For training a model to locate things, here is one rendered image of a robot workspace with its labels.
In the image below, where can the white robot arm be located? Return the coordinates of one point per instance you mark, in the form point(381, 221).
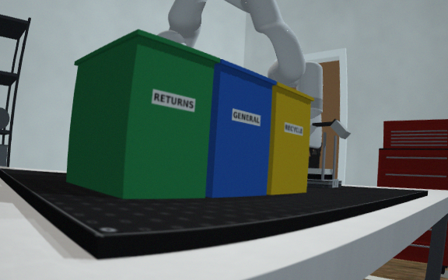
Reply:
point(185, 25)

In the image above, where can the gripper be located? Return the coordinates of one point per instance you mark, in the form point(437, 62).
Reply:
point(315, 138)

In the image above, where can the yellow recycle bin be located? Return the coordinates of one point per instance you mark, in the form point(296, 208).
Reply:
point(289, 141)

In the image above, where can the blue bin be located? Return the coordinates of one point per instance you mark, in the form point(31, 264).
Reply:
point(239, 136)

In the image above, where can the green bin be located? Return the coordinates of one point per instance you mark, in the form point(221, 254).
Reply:
point(141, 119)

